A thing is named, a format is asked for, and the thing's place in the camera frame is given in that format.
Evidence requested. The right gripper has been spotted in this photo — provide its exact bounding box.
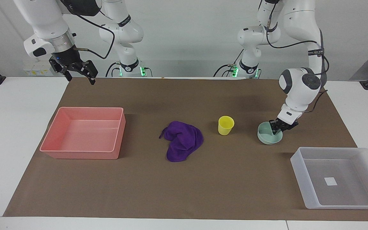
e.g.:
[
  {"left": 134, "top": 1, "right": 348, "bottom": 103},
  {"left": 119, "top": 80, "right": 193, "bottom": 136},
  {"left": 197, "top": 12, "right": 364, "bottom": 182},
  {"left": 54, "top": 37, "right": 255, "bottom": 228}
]
[{"left": 49, "top": 47, "right": 99, "bottom": 85}]

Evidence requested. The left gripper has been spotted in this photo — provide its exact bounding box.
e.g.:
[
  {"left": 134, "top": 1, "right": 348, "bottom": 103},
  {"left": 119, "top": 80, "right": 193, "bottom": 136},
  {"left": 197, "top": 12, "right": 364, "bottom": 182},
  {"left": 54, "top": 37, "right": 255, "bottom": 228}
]
[{"left": 269, "top": 119, "right": 299, "bottom": 135}]

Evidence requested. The pale green bowl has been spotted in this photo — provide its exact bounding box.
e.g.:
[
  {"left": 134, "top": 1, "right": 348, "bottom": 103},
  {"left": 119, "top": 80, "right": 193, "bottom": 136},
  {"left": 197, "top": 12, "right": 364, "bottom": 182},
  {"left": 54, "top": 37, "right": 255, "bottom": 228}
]
[{"left": 257, "top": 121, "right": 283, "bottom": 145}]

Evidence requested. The pink plastic box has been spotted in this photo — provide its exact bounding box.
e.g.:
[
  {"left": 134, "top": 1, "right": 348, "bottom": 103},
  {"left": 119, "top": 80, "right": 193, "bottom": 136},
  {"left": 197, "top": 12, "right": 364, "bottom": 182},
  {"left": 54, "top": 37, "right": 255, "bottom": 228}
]
[{"left": 39, "top": 107, "right": 127, "bottom": 160}]

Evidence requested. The clear plastic box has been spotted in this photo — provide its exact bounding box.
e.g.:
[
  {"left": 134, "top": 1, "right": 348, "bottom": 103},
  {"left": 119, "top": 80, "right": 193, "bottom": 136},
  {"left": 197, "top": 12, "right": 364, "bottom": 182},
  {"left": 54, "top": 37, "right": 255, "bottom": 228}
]
[{"left": 290, "top": 147, "right": 368, "bottom": 210}]

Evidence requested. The yellow plastic cup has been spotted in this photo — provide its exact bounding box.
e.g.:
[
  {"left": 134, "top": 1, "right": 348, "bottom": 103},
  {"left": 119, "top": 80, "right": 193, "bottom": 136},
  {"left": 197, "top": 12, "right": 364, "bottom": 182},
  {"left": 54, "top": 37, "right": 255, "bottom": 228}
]
[{"left": 218, "top": 116, "right": 235, "bottom": 136}]

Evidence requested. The purple cloth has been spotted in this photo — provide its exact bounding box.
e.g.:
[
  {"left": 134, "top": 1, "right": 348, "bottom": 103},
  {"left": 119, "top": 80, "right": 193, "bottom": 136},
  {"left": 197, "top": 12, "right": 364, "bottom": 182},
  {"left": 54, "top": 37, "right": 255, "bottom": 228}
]
[{"left": 159, "top": 120, "right": 204, "bottom": 163}]

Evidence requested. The black cable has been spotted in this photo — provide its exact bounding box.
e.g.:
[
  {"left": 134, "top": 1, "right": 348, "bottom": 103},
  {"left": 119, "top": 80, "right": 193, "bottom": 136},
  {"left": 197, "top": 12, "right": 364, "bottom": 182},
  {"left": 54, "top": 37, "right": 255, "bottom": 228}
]
[
  {"left": 105, "top": 62, "right": 122, "bottom": 77},
  {"left": 258, "top": 0, "right": 330, "bottom": 113},
  {"left": 213, "top": 49, "right": 245, "bottom": 77},
  {"left": 63, "top": 0, "right": 116, "bottom": 60}
]

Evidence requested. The white wall socket strip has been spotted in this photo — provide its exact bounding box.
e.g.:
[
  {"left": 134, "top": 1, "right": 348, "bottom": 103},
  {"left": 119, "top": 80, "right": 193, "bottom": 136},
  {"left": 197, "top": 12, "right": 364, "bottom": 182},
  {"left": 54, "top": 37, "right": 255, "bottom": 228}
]
[{"left": 22, "top": 62, "right": 53, "bottom": 76}]

